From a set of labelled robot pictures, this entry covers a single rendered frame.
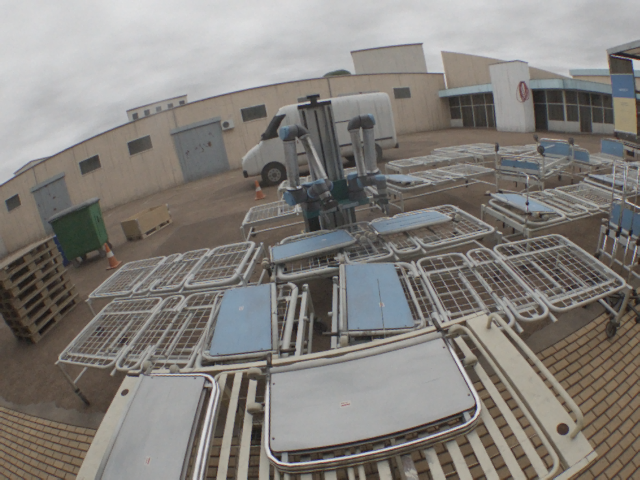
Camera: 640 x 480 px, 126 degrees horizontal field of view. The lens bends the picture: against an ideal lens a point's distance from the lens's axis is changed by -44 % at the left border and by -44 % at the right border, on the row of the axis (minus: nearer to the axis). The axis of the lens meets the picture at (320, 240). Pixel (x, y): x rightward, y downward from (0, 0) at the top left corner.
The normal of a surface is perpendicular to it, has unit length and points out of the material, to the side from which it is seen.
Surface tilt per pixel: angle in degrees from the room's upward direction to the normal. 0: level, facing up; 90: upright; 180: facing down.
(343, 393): 6
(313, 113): 90
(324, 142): 90
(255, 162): 89
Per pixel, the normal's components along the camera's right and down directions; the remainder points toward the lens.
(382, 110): 0.21, 0.30
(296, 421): -0.17, -0.87
